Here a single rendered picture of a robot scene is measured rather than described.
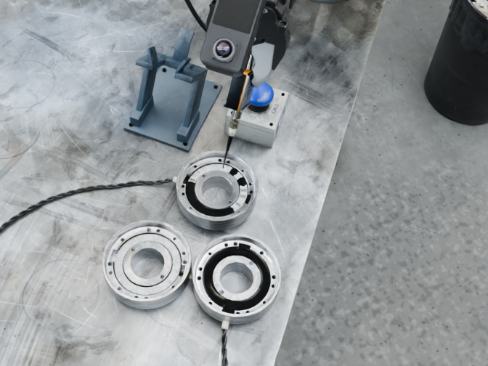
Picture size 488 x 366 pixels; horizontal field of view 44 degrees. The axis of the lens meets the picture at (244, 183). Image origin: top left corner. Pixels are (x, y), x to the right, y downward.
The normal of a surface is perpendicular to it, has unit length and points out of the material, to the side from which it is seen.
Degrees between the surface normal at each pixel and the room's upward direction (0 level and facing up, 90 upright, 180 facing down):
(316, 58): 0
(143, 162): 0
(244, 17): 32
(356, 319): 0
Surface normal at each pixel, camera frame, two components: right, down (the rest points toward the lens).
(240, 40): -0.11, -0.01
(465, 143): 0.05, -0.51
